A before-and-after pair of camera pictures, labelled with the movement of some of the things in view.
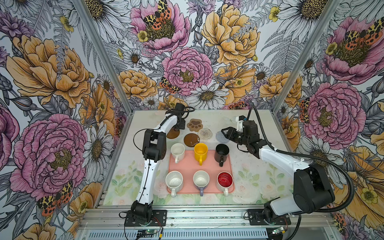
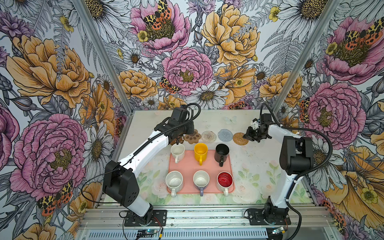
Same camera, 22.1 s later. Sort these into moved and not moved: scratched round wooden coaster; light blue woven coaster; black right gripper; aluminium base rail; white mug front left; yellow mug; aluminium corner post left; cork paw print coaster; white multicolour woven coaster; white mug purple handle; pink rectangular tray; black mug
Moved: white multicolour woven coaster; cork paw print coaster; scratched round wooden coaster; black right gripper
Not moved: pink rectangular tray; white mug purple handle; white mug front left; aluminium base rail; yellow mug; light blue woven coaster; aluminium corner post left; black mug
